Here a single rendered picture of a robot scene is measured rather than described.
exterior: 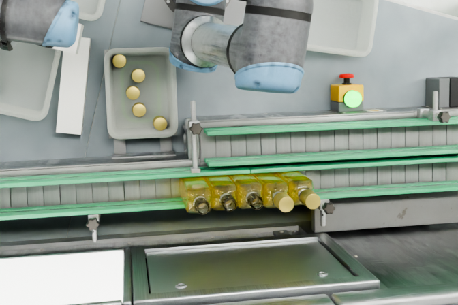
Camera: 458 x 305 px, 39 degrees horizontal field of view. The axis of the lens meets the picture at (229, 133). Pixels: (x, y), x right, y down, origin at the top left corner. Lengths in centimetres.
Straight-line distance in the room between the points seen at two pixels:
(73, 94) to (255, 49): 67
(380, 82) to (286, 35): 78
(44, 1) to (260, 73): 36
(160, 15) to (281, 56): 66
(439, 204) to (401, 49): 43
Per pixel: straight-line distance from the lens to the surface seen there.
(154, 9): 170
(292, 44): 110
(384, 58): 185
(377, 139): 172
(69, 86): 165
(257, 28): 110
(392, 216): 177
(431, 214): 181
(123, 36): 171
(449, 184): 178
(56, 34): 104
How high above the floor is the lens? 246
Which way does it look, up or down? 79 degrees down
